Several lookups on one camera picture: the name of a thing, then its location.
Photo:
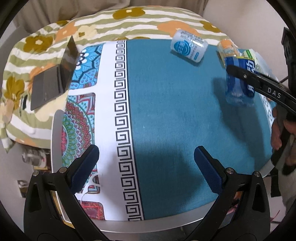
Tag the small black remote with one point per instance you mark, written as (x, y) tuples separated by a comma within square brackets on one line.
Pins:
[(24, 102)]

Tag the person's right hand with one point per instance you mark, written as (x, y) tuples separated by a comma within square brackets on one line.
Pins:
[(283, 139)]

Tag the dark grey laptop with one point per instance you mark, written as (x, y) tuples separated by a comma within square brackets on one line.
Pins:
[(53, 82)]

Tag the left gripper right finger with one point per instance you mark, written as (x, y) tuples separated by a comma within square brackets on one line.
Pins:
[(241, 210)]

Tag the pale blue labelled cup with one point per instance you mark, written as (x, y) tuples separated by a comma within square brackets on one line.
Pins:
[(189, 45)]

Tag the floral striped bed quilt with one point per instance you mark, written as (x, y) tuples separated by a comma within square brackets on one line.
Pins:
[(53, 46)]

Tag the blue patterned tablecloth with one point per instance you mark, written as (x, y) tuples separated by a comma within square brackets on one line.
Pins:
[(147, 109)]

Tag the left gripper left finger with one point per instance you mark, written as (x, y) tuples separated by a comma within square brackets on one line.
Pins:
[(41, 219)]

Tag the green white labelled cup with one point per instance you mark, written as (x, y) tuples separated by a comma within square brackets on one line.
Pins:
[(260, 64)]

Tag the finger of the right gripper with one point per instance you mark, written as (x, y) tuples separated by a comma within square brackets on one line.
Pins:
[(288, 43), (257, 81)]

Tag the orange labelled clear cup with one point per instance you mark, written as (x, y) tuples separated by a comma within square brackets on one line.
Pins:
[(226, 48)]

